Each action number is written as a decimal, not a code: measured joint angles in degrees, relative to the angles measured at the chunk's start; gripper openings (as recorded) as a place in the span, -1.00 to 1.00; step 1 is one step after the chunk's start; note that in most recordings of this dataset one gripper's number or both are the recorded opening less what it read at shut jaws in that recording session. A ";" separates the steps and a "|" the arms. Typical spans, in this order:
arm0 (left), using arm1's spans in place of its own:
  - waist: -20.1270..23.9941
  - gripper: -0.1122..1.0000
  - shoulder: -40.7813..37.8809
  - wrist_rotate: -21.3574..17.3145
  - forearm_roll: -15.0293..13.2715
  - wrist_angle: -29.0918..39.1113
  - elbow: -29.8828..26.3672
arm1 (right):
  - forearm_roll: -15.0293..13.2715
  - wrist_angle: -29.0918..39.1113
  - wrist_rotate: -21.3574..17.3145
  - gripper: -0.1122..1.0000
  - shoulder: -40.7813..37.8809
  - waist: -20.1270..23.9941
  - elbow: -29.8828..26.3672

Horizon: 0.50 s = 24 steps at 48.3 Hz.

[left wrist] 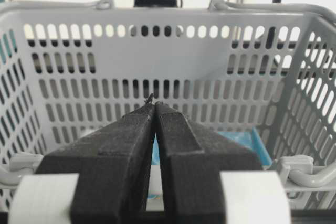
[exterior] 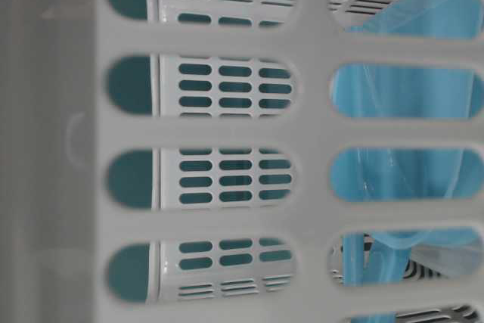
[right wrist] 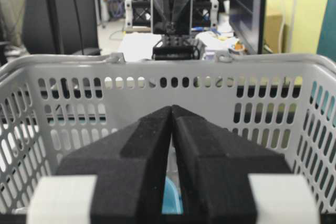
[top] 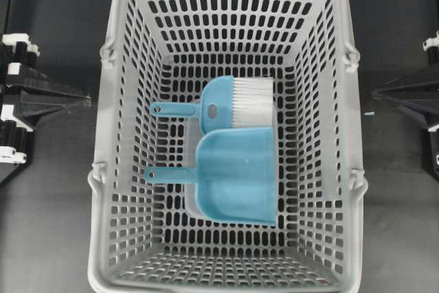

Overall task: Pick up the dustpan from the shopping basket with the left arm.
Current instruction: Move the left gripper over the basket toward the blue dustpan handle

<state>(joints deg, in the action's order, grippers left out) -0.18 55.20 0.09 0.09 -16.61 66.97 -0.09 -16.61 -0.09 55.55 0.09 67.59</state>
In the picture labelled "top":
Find blue hand brush white bristles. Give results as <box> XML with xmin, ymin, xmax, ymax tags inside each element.
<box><xmin>150</xmin><ymin>76</ymin><xmax>274</xmax><ymax>134</ymax></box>

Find grey plastic shopping basket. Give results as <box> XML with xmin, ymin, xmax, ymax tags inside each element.
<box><xmin>88</xmin><ymin>0</ymin><xmax>368</xmax><ymax>292</ymax></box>

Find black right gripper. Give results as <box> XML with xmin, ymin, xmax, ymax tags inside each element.
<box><xmin>372</xmin><ymin>36</ymin><xmax>438</xmax><ymax>172</ymax></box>

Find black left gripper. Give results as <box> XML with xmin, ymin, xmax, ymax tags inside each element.
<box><xmin>1</xmin><ymin>33</ymin><xmax>91</xmax><ymax>183</ymax></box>

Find blue plastic dustpan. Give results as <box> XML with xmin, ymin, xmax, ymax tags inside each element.
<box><xmin>144</xmin><ymin>127</ymin><xmax>278</xmax><ymax>226</ymax></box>

